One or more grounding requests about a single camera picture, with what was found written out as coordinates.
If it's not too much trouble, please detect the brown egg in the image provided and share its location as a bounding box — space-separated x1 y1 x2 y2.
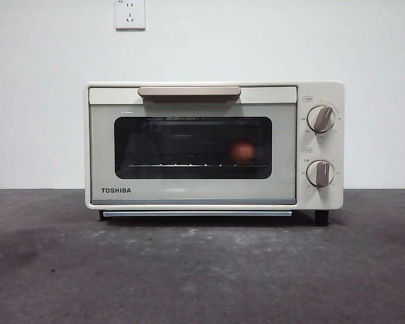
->
229 140 257 164

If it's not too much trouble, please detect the cream Toshiba toaster oven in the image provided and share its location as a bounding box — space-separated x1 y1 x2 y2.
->
84 80 346 226

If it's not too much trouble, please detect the glass oven door with handle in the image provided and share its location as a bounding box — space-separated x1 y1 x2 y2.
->
88 86 298 206

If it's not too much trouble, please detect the silver crumb tray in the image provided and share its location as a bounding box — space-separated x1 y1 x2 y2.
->
102 211 293 218

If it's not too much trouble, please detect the metal wire oven rack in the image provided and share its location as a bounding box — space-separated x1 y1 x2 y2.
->
128 163 270 169

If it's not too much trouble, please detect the cream oven knob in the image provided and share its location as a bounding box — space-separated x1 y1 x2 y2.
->
306 105 337 134
306 159 336 188

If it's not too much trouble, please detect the white wall socket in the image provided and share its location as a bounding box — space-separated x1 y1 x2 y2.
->
115 0 146 32

